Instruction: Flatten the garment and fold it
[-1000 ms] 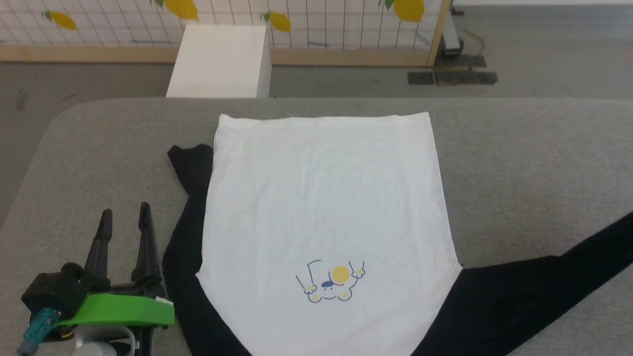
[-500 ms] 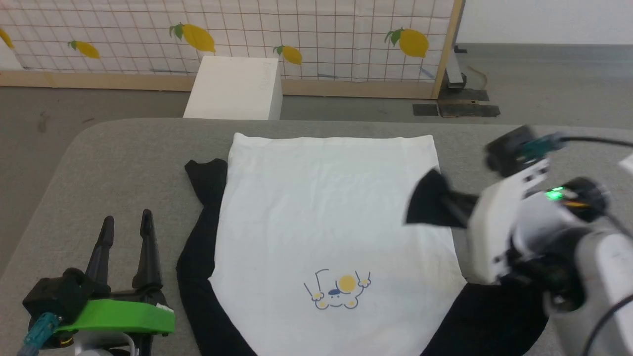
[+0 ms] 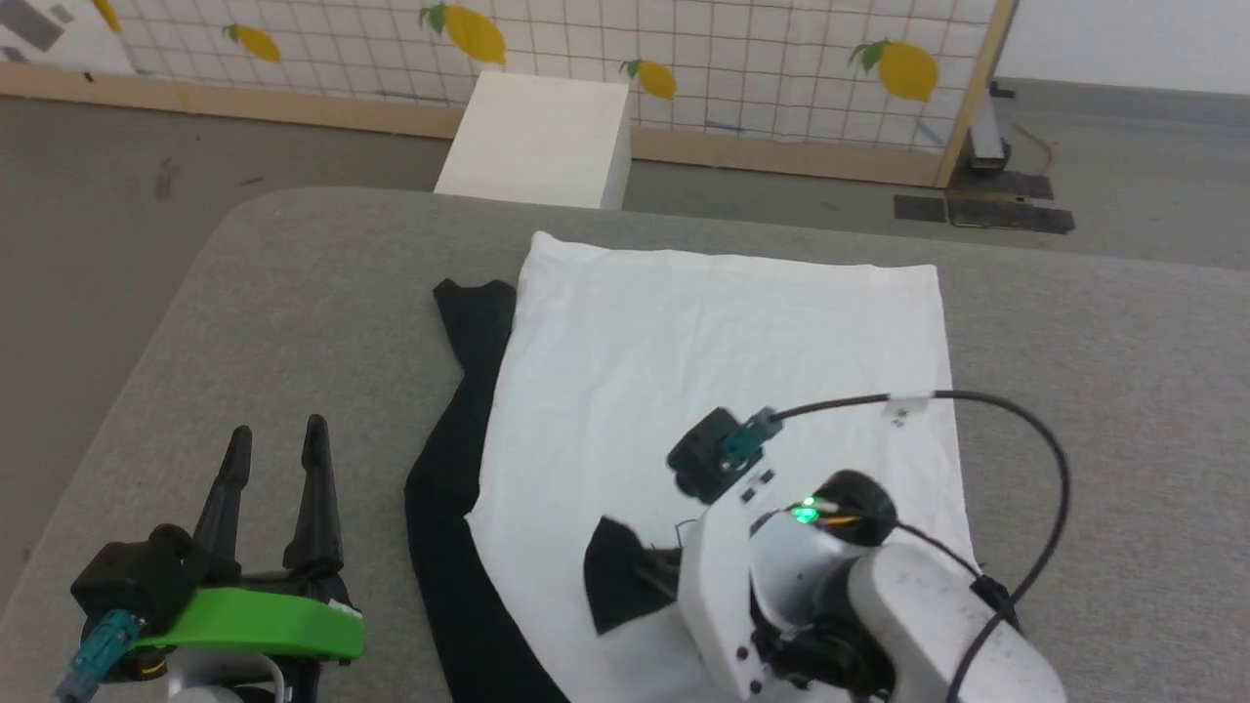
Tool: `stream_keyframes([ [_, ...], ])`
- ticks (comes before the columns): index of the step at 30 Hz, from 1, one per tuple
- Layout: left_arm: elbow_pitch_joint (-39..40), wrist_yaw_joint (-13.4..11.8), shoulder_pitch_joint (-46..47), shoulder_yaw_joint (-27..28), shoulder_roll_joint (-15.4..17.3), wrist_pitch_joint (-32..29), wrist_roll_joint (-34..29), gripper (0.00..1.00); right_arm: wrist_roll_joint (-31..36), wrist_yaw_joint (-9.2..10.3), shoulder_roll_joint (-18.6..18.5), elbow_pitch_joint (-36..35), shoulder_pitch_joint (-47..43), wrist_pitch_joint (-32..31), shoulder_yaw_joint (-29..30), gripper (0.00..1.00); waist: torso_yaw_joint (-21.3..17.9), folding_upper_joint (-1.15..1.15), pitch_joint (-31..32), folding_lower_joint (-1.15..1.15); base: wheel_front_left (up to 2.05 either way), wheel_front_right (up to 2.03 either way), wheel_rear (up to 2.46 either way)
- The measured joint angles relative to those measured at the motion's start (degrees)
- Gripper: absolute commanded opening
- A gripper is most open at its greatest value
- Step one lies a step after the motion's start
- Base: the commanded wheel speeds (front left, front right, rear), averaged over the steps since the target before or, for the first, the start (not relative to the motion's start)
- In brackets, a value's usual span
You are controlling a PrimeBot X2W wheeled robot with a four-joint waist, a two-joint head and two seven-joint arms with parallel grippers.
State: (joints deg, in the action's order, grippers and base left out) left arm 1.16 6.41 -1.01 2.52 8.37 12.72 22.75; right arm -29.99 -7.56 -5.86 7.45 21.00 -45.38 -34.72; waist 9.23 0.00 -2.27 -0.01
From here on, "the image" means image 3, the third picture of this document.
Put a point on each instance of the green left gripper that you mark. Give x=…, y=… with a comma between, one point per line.
x=264, y=620

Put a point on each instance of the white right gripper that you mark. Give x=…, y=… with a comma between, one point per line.
x=713, y=586

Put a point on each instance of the white and black t-shirt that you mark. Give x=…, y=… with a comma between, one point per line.
x=703, y=332

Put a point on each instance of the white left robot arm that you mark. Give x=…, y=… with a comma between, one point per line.
x=215, y=683

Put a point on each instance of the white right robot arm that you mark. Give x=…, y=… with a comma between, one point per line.
x=918, y=615

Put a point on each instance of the white rectangular box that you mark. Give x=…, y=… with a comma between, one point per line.
x=537, y=146

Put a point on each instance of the small black floor tape patch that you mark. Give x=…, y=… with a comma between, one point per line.
x=920, y=208

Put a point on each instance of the large black floor tape patch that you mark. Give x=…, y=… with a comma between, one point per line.
x=1011, y=216

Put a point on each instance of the long black floor tape strip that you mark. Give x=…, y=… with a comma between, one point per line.
x=1011, y=186

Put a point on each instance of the grey metal screen foot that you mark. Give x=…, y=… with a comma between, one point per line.
x=988, y=142

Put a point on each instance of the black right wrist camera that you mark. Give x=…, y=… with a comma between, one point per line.
x=703, y=454

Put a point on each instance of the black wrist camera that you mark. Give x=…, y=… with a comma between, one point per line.
x=137, y=576
x=703, y=454

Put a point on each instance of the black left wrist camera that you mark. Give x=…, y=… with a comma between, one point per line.
x=137, y=576

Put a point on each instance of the lemon print screen wooden frame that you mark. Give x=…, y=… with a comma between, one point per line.
x=762, y=59

